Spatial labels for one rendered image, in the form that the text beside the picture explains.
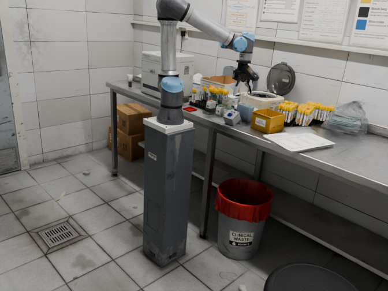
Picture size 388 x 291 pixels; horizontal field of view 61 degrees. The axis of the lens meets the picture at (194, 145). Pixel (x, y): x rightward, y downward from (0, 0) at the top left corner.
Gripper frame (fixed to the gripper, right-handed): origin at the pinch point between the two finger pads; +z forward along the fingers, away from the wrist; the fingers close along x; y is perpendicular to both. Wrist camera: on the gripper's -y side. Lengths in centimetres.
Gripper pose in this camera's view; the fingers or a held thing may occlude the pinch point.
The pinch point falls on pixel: (243, 95)
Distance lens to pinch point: 200.0
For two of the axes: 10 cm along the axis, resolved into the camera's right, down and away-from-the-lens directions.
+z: -0.7, 9.2, 3.8
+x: -7.8, 1.8, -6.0
